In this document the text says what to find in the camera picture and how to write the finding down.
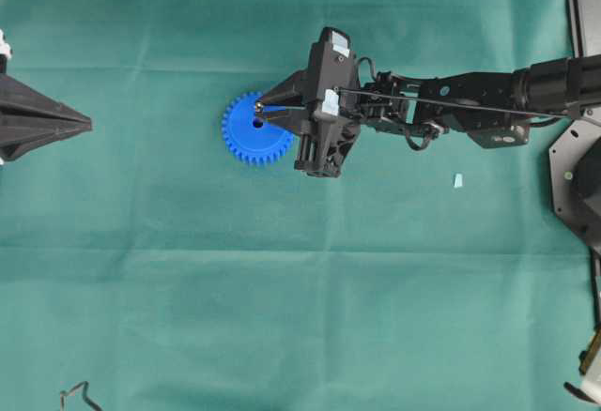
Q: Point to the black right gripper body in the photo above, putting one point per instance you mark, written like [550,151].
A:
[328,134]

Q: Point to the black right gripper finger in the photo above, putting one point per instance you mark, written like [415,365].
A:
[296,121]
[288,93]

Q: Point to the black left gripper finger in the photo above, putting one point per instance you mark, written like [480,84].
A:
[19,140]
[19,99]

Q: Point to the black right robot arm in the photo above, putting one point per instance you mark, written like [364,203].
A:
[494,109]

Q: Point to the blue plastic gear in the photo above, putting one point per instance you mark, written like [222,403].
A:
[249,139]

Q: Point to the green cloth table cover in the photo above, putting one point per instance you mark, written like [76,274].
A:
[144,259]

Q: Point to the white and yellow corner device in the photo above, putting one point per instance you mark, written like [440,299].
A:
[589,370]

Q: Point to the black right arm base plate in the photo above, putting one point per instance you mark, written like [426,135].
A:
[575,181]

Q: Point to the black frame rail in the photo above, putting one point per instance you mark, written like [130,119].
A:
[584,18]

